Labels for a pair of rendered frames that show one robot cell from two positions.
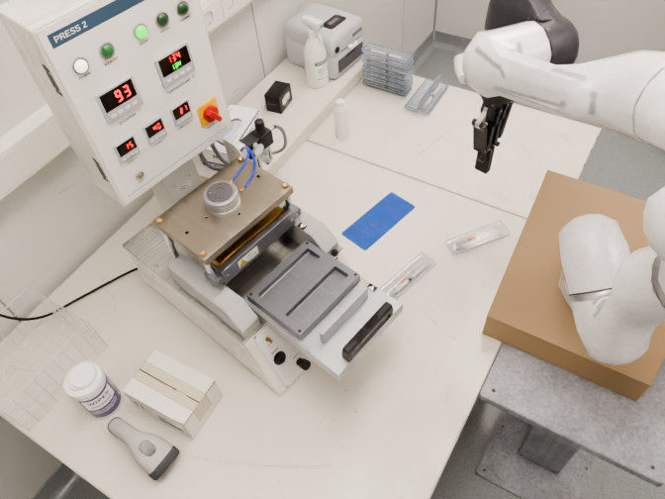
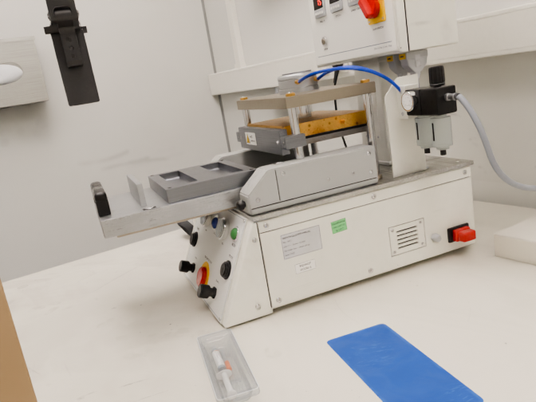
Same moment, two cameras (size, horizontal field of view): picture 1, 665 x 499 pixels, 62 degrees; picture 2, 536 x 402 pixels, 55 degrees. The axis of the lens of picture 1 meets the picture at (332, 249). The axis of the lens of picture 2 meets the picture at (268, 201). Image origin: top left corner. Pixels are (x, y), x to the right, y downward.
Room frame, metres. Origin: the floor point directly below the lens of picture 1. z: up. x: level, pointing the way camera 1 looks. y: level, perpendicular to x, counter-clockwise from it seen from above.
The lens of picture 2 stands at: (1.24, -0.76, 1.14)
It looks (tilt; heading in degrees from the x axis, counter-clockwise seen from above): 13 degrees down; 115
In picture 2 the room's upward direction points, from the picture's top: 10 degrees counter-clockwise
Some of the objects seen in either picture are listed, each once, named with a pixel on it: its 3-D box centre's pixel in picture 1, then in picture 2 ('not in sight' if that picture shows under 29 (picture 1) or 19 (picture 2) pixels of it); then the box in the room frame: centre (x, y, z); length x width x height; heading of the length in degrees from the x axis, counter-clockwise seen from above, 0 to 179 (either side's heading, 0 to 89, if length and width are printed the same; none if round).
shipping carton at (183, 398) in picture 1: (173, 393); not in sight; (0.59, 0.41, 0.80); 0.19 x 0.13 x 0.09; 54
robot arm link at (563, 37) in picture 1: (531, 27); not in sight; (0.82, -0.36, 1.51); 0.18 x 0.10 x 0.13; 16
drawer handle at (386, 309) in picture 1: (368, 331); (99, 197); (0.59, -0.06, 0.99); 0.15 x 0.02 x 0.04; 134
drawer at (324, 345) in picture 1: (320, 301); (176, 190); (0.69, 0.04, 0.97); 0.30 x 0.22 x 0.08; 44
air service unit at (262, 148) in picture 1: (258, 149); (427, 112); (1.13, 0.17, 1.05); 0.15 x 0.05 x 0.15; 134
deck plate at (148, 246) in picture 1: (230, 247); (326, 177); (0.91, 0.26, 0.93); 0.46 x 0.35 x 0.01; 44
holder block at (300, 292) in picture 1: (304, 287); (199, 179); (0.72, 0.07, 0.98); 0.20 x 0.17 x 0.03; 134
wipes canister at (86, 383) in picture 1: (93, 390); not in sight; (0.60, 0.59, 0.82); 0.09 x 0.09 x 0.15
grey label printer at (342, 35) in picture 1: (325, 40); not in sight; (1.90, -0.06, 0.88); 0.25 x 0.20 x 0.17; 48
